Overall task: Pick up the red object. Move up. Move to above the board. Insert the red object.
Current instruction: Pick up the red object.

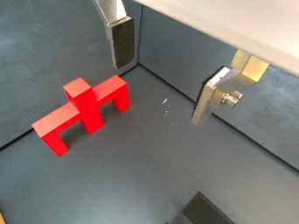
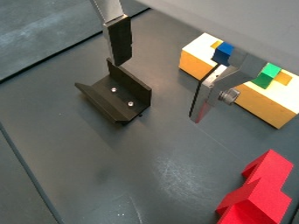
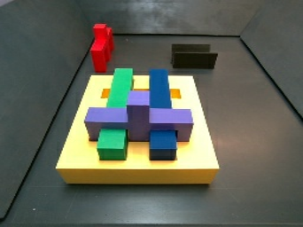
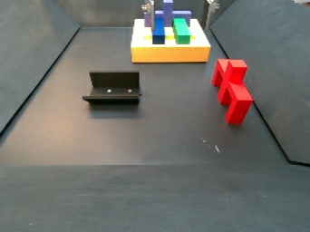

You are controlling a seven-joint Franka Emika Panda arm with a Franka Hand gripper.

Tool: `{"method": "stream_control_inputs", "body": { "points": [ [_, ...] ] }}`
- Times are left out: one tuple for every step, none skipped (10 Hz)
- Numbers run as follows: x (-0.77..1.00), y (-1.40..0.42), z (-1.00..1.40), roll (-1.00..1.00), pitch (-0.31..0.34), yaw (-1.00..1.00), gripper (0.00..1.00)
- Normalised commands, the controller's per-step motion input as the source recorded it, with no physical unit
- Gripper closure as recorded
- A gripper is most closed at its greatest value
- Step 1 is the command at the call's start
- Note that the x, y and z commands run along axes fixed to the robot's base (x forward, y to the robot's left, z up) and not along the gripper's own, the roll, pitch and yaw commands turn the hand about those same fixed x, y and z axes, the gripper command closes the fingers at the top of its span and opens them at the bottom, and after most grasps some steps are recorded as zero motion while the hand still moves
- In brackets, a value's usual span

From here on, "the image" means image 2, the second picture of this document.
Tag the blue bar block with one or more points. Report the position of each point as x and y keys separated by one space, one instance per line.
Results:
x=224 y=53

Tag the green bar block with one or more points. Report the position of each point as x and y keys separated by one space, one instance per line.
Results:
x=268 y=75

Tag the red cross-shaped block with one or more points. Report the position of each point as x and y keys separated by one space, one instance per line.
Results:
x=260 y=202

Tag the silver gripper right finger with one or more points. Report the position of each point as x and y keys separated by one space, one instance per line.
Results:
x=217 y=87

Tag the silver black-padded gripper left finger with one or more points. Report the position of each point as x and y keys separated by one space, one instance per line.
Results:
x=117 y=28

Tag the black metal bracket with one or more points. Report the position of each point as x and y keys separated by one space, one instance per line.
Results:
x=121 y=96

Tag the yellow wooden board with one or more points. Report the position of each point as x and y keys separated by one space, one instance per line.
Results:
x=276 y=104

